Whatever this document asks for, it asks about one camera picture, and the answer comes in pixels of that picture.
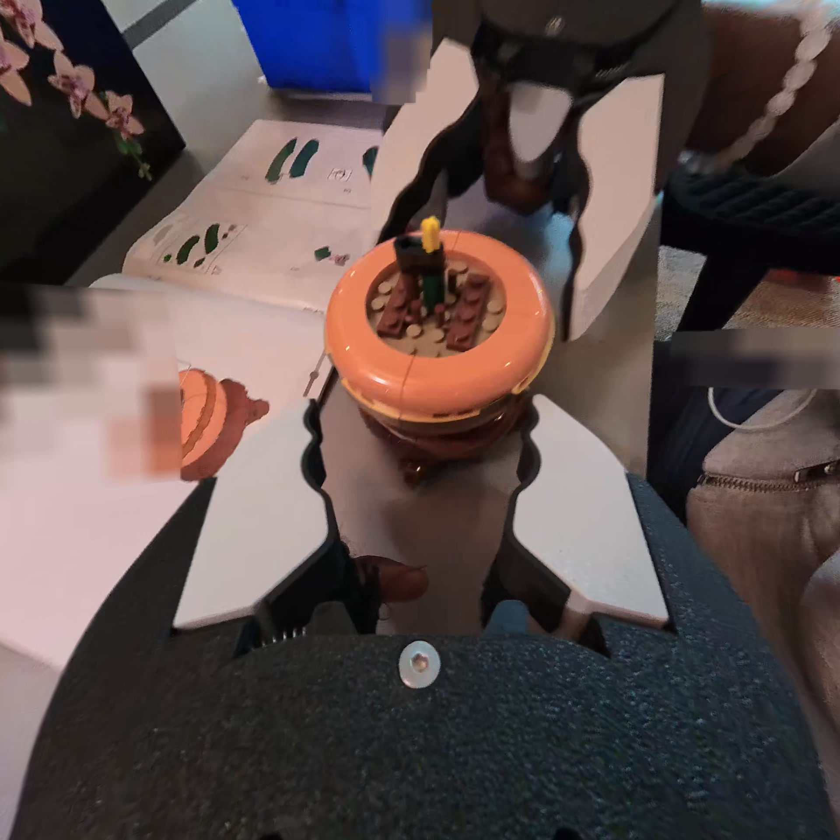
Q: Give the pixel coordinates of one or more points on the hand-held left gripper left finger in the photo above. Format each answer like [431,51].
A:
[256,518]

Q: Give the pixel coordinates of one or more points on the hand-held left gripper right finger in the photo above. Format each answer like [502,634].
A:
[584,525]

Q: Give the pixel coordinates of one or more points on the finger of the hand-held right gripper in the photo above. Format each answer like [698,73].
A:
[413,124]
[623,197]

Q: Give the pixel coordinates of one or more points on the green yellow brick stem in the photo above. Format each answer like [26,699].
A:
[430,233]

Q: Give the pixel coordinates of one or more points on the peach brick flower pot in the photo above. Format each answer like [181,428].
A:
[426,380]

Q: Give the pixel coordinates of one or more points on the grey desk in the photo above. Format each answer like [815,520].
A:
[197,79]

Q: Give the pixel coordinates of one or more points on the person's right hand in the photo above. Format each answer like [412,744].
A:
[518,187]

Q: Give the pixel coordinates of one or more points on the person's blue jeans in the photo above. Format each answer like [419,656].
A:
[682,453]

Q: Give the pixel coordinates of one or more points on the large blue plastic bin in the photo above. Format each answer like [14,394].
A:
[308,39]

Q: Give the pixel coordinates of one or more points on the building instruction booklet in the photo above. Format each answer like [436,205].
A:
[262,210]

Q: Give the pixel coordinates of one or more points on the orchid building set box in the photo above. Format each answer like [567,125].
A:
[65,184]

